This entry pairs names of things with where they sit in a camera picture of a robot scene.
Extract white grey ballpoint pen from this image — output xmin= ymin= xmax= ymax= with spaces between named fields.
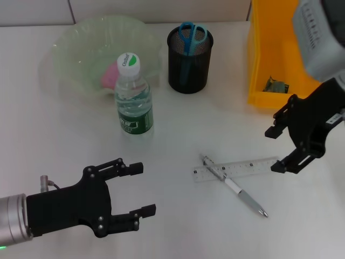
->
xmin=199 ymin=153 xmax=269 ymax=219

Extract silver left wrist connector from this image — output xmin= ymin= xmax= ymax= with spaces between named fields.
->
xmin=39 ymin=175 xmax=61 ymax=194

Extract green label water bottle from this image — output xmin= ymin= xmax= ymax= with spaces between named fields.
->
xmin=114 ymin=52 xmax=154 ymax=135

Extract black mesh pen holder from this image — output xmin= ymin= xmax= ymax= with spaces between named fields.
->
xmin=167 ymin=24 xmax=215 ymax=94

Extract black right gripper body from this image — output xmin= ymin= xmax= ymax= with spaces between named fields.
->
xmin=287 ymin=78 xmax=345 ymax=160

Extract clear plastic ruler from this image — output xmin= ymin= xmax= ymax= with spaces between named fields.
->
xmin=192 ymin=156 xmax=280 ymax=183

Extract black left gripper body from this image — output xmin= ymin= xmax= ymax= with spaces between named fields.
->
xmin=26 ymin=165 xmax=114 ymax=238

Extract blue handled scissors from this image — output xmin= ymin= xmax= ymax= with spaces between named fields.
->
xmin=178 ymin=22 xmax=208 ymax=86

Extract pink peach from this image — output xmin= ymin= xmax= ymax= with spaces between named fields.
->
xmin=101 ymin=60 xmax=120 ymax=90

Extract yellow plastic storage bin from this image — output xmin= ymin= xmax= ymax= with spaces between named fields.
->
xmin=247 ymin=0 xmax=324 ymax=110

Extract translucent green fruit plate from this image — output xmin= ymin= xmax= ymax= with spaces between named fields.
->
xmin=40 ymin=15 xmax=164 ymax=100

